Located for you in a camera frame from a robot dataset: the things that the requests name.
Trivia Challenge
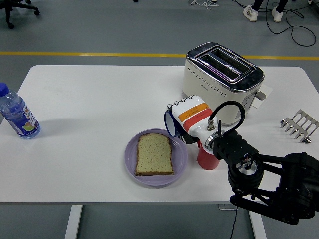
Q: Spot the black cable under table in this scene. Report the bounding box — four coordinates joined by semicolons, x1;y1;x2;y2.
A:
229;207;239;239

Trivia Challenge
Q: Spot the blue-capped water bottle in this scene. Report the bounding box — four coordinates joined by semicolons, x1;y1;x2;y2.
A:
0;83;41;139

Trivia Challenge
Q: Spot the red enamel cup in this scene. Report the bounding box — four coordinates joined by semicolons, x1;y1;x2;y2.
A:
196;141;221;171

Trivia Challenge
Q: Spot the black floor cable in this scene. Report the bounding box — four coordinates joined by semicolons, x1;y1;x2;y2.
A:
264;0;317;47

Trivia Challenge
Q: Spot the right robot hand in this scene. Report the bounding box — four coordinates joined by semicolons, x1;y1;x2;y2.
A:
166;94;225;145

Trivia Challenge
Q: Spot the purple round plate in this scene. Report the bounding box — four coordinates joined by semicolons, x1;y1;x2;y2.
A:
124;128;188;188

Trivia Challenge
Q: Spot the metal toast rack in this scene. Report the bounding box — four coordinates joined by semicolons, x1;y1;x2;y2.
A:
279;109;319;144

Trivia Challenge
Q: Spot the white table leg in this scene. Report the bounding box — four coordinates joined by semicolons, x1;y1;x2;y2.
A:
248;210;267;239
64;205;83;239

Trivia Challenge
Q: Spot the blue enamel cup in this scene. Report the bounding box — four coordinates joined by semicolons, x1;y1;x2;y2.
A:
163;111;185;138

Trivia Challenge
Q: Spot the person's white shoe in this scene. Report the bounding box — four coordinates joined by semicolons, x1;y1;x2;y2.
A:
271;6;284;23
243;4;259;22

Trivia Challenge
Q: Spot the person's leg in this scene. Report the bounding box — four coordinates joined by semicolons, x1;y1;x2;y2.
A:
251;0;265;12
275;0;290;13

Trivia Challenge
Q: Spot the slice of toast bread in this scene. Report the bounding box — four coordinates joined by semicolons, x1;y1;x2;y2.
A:
135;133;174;176

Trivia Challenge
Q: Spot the cream and chrome toaster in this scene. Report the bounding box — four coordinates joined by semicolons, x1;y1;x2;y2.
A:
181;41;267;126

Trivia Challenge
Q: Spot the black office chair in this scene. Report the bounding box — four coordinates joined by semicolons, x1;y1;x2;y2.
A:
0;0;40;30

